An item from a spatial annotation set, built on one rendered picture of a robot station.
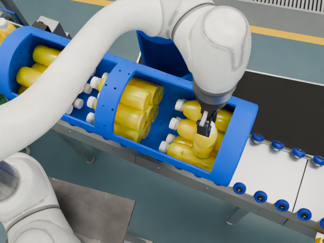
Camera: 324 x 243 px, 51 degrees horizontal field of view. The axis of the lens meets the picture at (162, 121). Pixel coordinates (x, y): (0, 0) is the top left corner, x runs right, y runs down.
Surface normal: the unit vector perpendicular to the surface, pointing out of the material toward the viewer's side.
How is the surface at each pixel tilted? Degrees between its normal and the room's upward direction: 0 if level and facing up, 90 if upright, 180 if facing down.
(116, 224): 4
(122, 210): 4
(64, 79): 38
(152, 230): 0
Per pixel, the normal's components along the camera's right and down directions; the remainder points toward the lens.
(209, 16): -0.19, -0.38
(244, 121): -0.01, -0.50
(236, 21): 0.25, -0.36
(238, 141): -0.17, -0.14
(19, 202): 0.52, 0.24
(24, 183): 0.71, -0.24
